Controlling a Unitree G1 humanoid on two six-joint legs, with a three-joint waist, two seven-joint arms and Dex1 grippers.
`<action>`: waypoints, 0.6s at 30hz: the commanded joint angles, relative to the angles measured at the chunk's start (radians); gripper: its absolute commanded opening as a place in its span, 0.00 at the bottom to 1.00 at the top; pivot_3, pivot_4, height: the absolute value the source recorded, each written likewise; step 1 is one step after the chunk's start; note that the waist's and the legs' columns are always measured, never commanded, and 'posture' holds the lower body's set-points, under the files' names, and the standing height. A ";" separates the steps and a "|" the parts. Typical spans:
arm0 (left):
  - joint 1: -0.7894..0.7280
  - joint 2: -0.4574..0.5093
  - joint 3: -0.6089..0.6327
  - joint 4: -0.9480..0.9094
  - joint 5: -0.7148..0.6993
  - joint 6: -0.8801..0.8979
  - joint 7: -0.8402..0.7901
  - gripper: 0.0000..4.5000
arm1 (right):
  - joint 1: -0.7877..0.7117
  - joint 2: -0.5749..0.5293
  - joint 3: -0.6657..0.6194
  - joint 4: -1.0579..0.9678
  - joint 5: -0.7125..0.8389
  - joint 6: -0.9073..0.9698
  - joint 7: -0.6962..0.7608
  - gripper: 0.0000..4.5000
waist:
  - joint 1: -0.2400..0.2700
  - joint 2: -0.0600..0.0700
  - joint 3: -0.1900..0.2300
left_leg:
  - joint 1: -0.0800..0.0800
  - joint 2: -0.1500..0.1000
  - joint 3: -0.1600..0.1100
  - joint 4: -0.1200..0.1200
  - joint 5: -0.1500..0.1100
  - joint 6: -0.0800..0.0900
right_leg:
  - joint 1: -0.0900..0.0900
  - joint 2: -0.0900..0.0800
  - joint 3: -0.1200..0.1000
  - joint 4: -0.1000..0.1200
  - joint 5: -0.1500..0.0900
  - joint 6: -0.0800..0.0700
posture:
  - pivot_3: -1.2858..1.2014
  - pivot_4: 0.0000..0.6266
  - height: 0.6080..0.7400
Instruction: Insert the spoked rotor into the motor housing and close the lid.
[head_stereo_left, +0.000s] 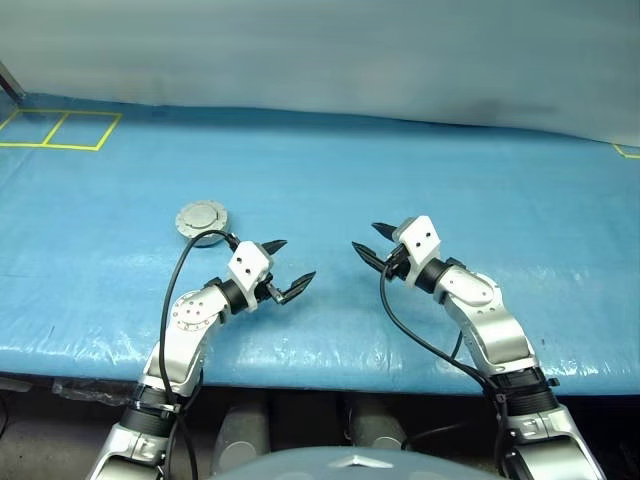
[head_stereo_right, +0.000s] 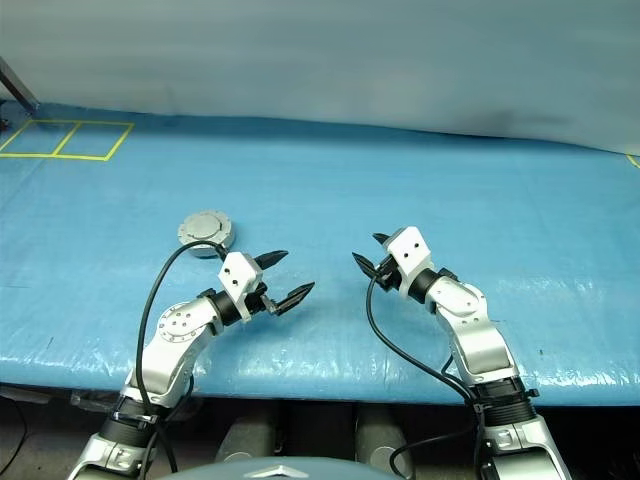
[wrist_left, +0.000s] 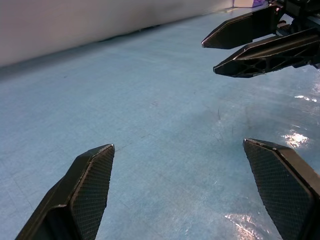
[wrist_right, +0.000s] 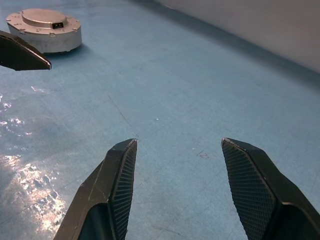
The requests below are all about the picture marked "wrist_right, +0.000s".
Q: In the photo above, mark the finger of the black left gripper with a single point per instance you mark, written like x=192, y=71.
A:
x=20, y=55

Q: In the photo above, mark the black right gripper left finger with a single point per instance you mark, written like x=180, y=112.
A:
x=100, y=180

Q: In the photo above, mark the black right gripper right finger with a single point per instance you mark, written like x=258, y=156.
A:
x=262, y=180

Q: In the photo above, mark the silver motor housing copper windings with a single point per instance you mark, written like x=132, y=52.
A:
x=57, y=41

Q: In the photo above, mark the silver round motor cover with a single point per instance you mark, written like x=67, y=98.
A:
x=42, y=17

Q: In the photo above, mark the blue table cover sheet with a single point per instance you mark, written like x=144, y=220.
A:
x=175, y=100

